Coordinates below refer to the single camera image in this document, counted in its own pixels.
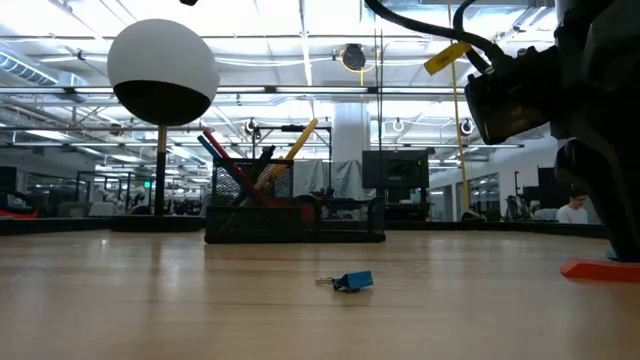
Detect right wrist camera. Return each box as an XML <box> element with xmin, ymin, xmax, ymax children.
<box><xmin>463</xmin><ymin>43</ymin><xmax>564</xmax><ymax>147</ymax></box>

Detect person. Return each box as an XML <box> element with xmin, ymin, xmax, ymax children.
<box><xmin>555</xmin><ymin>191</ymin><xmax>591</xmax><ymax>225</ymax></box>

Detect black ceiling cable reel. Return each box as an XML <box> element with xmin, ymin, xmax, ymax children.
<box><xmin>341</xmin><ymin>42</ymin><xmax>368</xmax><ymax>72</ymax></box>

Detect blue binder clip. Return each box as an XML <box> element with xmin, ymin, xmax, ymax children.
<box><xmin>314</xmin><ymin>270</ymin><xmax>375</xmax><ymax>294</ymax></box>

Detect orange eraser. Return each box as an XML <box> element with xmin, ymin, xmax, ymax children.
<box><xmin>559</xmin><ymin>257</ymin><xmax>640</xmax><ymax>285</ymax></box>

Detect grey fabric cover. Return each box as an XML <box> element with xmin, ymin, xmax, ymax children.
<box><xmin>292</xmin><ymin>158</ymin><xmax>364</xmax><ymax>201</ymax></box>

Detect yellow cable tag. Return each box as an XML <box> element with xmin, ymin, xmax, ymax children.
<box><xmin>423</xmin><ymin>41</ymin><xmax>474</xmax><ymax>77</ymax></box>

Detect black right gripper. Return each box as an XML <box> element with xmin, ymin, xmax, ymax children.
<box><xmin>549</xmin><ymin>0</ymin><xmax>640</xmax><ymax>264</ymax></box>

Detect black background rig frame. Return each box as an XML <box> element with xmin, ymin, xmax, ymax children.
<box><xmin>251</xmin><ymin>123</ymin><xmax>334</xmax><ymax>199</ymax></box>

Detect black monitor on stand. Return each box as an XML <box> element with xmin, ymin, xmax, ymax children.
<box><xmin>361</xmin><ymin>149</ymin><xmax>431</xmax><ymax>221</ymax></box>

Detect black mesh desk organizer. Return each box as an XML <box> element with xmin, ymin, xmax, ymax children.
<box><xmin>203</xmin><ymin>157</ymin><xmax>387</xmax><ymax>245</ymax></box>

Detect red cart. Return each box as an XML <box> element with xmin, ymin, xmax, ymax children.
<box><xmin>0</xmin><ymin>186</ymin><xmax>41</xmax><ymax>220</ymax></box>

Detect white globe table lamp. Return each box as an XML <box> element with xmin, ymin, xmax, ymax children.
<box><xmin>106</xmin><ymin>18</ymin><xmax>221</xmax><ymax>232</ymax></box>

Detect yellow hanging cable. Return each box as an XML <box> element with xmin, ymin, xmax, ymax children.
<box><xmin>447</xmin><ymin>28</ymin><xmax>472</xmax><ymax>214</ymax></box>

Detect yellow-handled scissors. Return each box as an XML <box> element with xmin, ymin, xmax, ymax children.
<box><xmin>257</xmin><ymin>117</ymin><xmax>320</xmax><ymax>199</ymax></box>

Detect black aluminium table frame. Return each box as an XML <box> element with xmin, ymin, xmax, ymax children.
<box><xmin>0</xmin><ymin>213</ymin><xmax>640</xmax><ymax>242</ymax></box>

